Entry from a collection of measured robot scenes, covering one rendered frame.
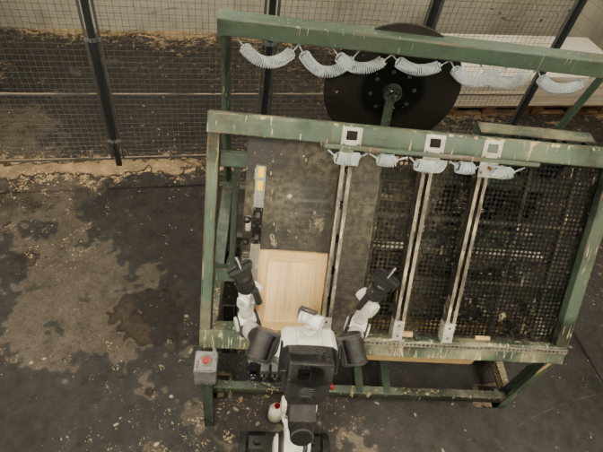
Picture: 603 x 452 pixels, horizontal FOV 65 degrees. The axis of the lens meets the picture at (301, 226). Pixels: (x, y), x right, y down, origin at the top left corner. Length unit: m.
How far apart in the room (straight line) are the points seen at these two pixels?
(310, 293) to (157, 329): 1.52
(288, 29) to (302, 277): 1.31
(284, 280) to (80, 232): 2.34
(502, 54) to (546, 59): 0.25
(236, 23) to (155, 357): 2.36
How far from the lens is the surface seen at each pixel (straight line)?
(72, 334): 3.97
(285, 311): 2.76
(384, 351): 2.94
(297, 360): 2.16
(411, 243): 2.64
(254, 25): 2.62
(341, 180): 2.46
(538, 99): 6.95
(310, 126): 2.36
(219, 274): 2.72
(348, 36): 2.66
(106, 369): 3.78
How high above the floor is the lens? 3.35
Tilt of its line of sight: 48 degrees down
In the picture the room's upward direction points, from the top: 11 degrees clockwise
